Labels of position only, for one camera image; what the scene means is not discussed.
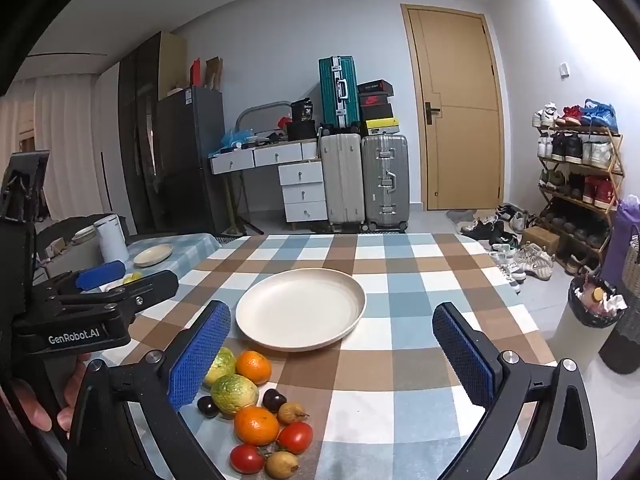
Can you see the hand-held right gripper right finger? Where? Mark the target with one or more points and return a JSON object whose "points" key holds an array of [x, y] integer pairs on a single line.
{"points": [[462, 355]]}

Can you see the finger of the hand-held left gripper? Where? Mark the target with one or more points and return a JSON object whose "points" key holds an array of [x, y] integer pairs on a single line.
{"points": [[150, 287], [100, 275]]}

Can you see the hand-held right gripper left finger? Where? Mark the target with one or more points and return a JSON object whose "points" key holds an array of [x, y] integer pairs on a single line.
{"points": [[200, 355]]}

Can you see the green guava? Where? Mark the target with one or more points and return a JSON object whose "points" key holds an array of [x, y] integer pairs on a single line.
{"points": [[234, 394], [222, 362]]}

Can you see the dark plum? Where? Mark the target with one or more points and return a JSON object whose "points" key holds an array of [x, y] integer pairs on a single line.
{"points": [[207, 406], [274, 400]]}

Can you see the orange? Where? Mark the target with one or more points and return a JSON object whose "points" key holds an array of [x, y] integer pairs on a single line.
{"points": [[253, 366], [256, 425]]}

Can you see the brown longan fruit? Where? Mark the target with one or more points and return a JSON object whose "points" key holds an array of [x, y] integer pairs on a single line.
{"points": [[292, 412], [281, 464]]}

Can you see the large cream plate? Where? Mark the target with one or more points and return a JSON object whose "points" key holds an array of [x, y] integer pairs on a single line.
{"points": [[300, 310]]}

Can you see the red tomato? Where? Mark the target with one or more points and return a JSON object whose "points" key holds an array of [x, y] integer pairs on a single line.
{"points": [[295, 436], [246, 458]]}

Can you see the person's left hand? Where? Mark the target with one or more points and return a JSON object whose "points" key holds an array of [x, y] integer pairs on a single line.
{"points": [[37, 410]]}

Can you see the yellow green fruit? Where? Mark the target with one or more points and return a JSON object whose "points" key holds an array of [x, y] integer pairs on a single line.
{"points": [[132, 276]]}

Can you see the small cream plate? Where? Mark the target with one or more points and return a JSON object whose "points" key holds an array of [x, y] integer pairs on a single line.
{"points": [[152, 255]]}

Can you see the white kettle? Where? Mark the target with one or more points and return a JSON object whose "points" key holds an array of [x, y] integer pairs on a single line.
{"points": [[111, 237]]}

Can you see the grey pot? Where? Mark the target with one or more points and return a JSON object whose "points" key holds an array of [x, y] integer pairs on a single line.
{"points": [[82, 234]]}

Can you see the light blue tablecloth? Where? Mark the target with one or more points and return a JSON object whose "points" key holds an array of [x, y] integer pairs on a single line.
{"points": [[192, 247]]}

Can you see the white trash bin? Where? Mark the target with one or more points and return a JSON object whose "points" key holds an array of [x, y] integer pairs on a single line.
{"points": [[575, 330]]}

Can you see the pile of shoes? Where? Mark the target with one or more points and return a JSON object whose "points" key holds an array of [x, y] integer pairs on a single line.
{"points": [[510, 245]]}

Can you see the black tripod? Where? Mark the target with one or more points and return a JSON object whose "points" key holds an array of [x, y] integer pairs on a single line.
{"points": [[245, 210]]}

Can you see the white curtain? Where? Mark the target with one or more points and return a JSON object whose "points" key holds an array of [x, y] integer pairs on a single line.
{"points": [[60, 150]]}

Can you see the dark grey fridge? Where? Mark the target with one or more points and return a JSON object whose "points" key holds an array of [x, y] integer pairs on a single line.
{"points": [[190, 160]]}

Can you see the brown cardboard box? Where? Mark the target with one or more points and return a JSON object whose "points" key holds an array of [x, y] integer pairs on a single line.
{"points": [[540, 240]]}

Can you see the dark wardrobe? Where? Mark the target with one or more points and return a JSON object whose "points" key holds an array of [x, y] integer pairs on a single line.
{"points": [[137, 135]]}

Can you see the blue plastic bag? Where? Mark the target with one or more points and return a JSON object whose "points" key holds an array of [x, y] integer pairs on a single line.
{"points": [[237, 137]]}

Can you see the white desk with drawers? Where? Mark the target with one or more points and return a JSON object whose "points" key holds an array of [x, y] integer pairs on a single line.
{"points": [[300, 190]]}

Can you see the silver suitcase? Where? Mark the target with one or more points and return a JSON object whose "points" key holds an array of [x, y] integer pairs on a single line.
{"points": [[385, 180]]}

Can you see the purple bag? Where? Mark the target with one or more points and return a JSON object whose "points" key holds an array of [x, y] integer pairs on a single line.
{"points": [[622, 240]]}

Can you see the beige suitcase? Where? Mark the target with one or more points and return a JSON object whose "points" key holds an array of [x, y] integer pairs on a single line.
{"points": [[342, 180]]}

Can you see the red cap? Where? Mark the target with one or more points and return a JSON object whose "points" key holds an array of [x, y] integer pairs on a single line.
{"points": [[284, 121]]}

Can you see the brown cardboard pieces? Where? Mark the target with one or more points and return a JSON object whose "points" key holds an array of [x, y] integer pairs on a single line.
{"points": [[214, 72]]}

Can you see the black printed box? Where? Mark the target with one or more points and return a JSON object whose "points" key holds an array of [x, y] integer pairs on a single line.
{"points": [[301, 110]]}

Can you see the wooden shoe rack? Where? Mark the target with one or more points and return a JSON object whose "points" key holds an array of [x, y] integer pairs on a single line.
{"points": [[575, 147], [617, 160]]}

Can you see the yellow shoe box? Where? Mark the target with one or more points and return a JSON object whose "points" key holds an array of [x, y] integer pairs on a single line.
{"points": [[381, 125]]}

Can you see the tan wooden door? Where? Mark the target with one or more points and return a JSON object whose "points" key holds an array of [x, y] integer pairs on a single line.
{"points": [[460, 110]]}

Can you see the teal suitcase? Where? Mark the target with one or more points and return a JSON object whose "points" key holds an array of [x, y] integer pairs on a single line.
{"points": [[332, 90]]}

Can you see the red black shoe box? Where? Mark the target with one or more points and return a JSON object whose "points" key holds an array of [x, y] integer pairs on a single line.
{"points": [[375, 100]]}

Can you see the grey arched metal frame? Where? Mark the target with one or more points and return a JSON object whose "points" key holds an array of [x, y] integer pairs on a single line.
{"points": [[255, 109]]}

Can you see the white light switch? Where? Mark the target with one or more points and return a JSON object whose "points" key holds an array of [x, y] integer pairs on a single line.
{"points": [[564, 69]]}

